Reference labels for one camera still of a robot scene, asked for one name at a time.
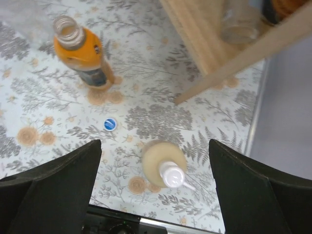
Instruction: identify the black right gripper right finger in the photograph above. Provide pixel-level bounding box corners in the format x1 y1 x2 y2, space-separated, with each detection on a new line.
209 139 312 234

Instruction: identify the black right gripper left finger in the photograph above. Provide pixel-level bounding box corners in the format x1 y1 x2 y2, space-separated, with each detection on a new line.
0 140 102 234

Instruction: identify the orange milk tea bottle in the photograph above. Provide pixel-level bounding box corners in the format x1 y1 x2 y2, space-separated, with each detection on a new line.
53 16 115 90

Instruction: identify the blue bottle cap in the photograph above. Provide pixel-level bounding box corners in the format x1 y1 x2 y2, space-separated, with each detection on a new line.
103 117 117 132

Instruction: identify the cream pump lotion bottle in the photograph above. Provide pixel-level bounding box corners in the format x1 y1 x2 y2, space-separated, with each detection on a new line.
141 140 195 191

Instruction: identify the floral table mat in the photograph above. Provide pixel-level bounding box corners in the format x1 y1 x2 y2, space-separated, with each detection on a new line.
0 0 264 233

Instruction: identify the clear glass jar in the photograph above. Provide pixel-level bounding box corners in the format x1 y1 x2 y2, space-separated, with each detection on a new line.
220 5 261 44

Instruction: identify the wooden shelf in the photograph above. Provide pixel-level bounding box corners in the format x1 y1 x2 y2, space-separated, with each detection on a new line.
161 0 312 104

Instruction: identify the dark orange snack packet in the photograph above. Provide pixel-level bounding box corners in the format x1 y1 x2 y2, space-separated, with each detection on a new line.
262 0 308 25

